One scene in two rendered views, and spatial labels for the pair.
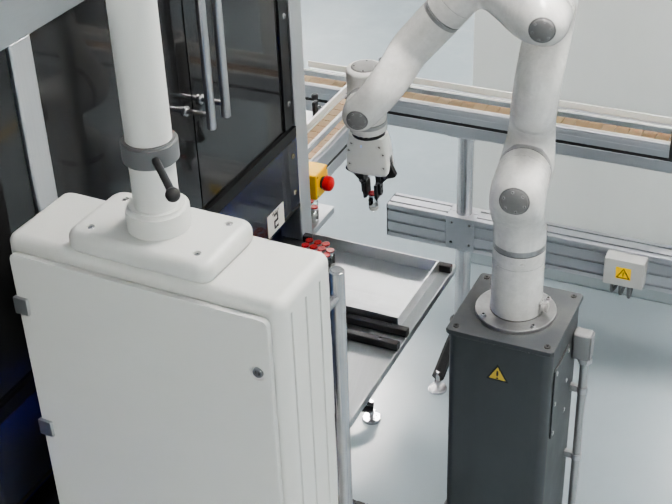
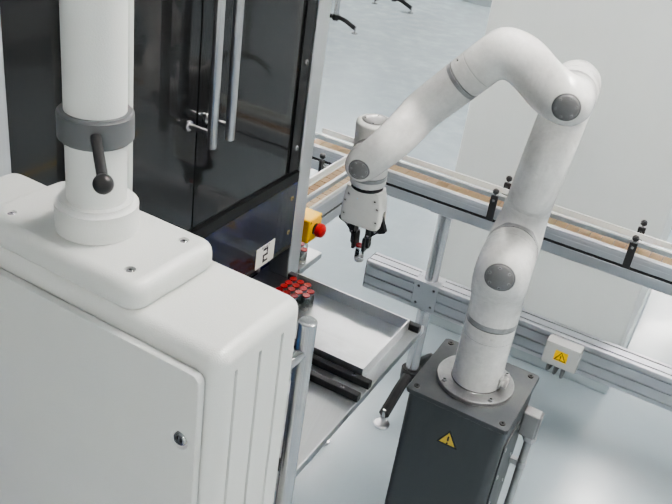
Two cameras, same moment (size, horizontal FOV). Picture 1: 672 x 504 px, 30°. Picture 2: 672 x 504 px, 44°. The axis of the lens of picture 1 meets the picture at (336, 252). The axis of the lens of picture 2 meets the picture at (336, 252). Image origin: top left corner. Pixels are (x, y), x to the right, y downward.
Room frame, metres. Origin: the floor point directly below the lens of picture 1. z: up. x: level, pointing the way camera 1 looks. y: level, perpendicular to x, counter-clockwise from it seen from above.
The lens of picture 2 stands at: (0.78, -0.01, 2.09)
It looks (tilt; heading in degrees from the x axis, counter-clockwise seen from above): 30 degrees down; 359
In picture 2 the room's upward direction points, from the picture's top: 9 degrees clockwise
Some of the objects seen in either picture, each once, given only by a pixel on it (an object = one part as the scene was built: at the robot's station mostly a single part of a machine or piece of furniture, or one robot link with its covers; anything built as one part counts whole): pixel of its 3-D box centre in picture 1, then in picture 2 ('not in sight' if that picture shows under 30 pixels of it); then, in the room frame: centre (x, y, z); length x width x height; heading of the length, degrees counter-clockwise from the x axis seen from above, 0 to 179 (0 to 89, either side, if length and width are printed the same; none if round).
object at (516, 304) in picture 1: (517, 278); (483, 351); (2.41, -0.42, 0.95); 0.19 x 0.19 x 0.18
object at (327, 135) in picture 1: (310, 148); (310, 198); (3.16, 0.06, 0.92); 0.69 x 0.16 x 0.16; 154
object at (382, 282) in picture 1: (353, 279); (327, 322); (2.51, -0.04, 0.90); 0.34 x 0.26 x 0.04; 64
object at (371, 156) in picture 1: (369, 148); (365, 201); (2.52, -0.09, 1.25); 0.10 x 0.08 x 0.11; 65
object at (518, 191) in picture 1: (519, 205); (500, 282); (2.38, -0.41, 1.16); 0.19 x 0.12 x 0.24; 163
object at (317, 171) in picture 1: (310, 180); (304, 224); (2.84, 0.06, 0.99); 0.08 x 0.07 x 0.07; 64
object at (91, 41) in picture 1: (126, 133); (114, 131); (2.13, 0.39, 1.50); 0.47 x 0.01 x 0.59; 154
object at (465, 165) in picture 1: (463, 236); (426, 299); (3.40, -0.41, 0.46); 0.09 x 0.09 x 0.77; 64
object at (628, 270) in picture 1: (625, 269); (562, 353); (3.11, -0.86, 0.50); 0.12 x 0.05 x 0.09; 64
